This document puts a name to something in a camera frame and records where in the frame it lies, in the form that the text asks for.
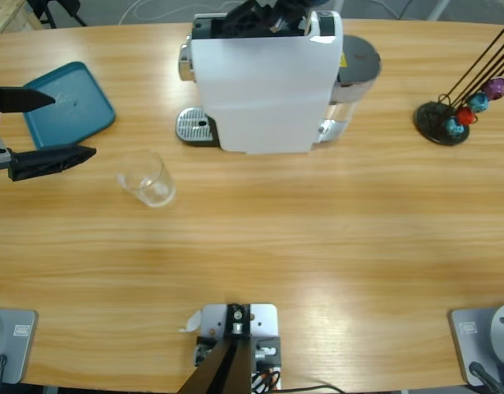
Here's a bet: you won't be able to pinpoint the purple coffee capsule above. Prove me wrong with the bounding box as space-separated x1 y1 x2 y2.
481 76 504 99

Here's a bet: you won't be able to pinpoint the clear glass cup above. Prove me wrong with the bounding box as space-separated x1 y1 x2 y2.
115 149 177 208

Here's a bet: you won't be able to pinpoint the wooden crate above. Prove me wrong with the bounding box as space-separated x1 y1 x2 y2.
0 0 30 37

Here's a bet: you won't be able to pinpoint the teal coffee capsule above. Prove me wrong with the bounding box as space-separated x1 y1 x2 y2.
468 92 490 114
445 117 466 136

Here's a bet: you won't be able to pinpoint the black camera post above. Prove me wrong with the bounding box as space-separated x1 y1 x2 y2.
180 302 253 394

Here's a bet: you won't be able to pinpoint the red coffee capsule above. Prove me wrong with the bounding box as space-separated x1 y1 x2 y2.
456 105 478 126

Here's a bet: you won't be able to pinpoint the thin black cable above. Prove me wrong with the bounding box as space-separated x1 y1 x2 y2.
282 383 343 394

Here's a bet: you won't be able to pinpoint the teal square tray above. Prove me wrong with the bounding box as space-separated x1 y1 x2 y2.
21 61 117 151

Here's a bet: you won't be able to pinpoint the grey floor cable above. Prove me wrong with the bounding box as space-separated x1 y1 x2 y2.
374 0 403 20

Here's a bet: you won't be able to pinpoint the white floor cable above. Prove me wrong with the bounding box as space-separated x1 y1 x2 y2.
119 0 239 22

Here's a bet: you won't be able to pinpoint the black stand legs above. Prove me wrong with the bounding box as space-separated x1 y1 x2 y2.
28 0 89 29

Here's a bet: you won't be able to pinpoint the clear water tank grey lid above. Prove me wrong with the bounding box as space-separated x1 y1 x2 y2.
313 34 383 144

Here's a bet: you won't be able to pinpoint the white mount block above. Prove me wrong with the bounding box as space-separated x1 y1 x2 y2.
193 302 282 391

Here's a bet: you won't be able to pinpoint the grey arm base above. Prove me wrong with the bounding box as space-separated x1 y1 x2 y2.
0 308 39 385
447 302 504 387

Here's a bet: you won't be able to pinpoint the white tape piece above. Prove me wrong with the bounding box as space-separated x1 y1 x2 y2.
177 309 203 333

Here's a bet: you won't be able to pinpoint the grey coffee machine lever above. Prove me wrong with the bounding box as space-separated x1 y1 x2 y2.
287 16 311 33

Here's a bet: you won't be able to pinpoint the white capsule coffee machine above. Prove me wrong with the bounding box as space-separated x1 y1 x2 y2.
177 10 344 156

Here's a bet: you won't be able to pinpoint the black capsule holder stand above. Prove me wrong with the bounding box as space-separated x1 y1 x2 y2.
414 26 504 147

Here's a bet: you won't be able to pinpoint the orange black cable bundle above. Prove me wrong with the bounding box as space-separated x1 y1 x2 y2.
251 367 282 391

